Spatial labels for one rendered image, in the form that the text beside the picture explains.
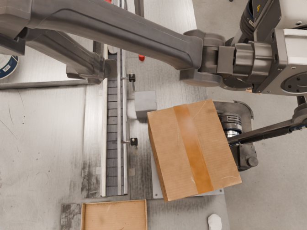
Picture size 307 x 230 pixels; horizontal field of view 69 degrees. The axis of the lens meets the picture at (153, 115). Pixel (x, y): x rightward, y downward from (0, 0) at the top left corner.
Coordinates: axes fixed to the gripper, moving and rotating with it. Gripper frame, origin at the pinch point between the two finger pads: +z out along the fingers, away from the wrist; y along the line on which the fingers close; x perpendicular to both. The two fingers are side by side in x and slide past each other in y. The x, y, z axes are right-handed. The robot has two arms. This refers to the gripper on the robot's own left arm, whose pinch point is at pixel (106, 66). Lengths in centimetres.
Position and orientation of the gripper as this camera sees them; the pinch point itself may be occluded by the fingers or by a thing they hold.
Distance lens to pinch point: 95.6
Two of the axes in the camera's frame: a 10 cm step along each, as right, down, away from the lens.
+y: -10.0, 0.5, -0.3
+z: -0.4, -3.2, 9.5
